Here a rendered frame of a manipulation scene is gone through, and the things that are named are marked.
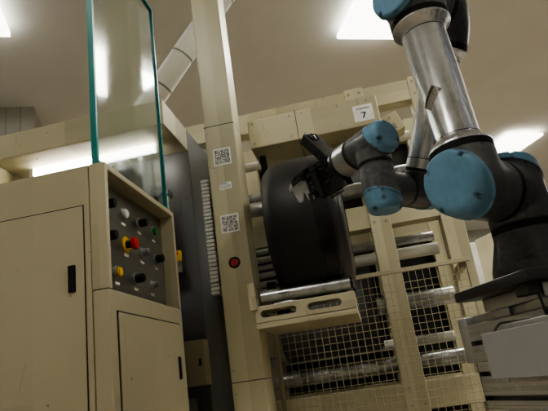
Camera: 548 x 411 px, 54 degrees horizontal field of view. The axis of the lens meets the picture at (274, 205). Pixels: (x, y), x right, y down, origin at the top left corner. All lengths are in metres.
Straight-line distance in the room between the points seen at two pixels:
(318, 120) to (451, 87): 1.50
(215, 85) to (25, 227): 1.08
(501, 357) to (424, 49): 0.57
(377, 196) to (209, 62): 1.49
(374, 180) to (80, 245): 0.84
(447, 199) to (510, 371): 0.29
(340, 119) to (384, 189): 1.40
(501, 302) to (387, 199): 0.29
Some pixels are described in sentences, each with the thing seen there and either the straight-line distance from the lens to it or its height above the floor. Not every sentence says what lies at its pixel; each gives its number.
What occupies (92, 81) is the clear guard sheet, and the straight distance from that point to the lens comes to 1.76.
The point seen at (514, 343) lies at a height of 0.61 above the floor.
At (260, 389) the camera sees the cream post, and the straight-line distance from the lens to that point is 2.02.
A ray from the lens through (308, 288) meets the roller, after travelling 1.93.
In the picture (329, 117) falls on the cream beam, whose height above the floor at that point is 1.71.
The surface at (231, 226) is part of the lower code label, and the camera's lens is 2.12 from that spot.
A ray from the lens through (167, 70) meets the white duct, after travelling 2.85.
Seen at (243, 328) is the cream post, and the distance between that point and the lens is 2.04.
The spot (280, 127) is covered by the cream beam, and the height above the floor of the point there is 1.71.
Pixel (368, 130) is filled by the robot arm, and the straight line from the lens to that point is 1.15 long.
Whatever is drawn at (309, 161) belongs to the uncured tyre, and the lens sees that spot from 2.02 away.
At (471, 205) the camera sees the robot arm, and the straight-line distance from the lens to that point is 0.95.
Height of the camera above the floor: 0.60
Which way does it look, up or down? 18 degrees up
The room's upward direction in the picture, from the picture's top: 8 degrees counter-clockwise
